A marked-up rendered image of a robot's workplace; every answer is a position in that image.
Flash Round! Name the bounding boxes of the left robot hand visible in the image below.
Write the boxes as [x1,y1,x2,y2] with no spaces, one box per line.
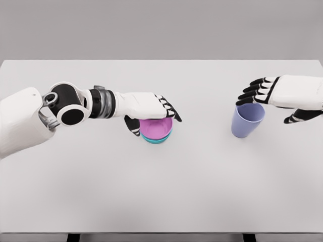
[123,92,183,137]

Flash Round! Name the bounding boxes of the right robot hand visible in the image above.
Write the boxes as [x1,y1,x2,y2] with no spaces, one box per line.
[235,74,323,124]

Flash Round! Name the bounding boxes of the pink bowl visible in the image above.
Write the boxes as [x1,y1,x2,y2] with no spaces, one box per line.
[139,117,174,140]

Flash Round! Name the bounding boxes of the lavender blue cup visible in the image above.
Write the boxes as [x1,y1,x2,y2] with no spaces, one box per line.
[231,103,266,139]

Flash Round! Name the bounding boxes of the teal bowl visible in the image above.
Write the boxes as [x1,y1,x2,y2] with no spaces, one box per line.
[140,129,174,146]

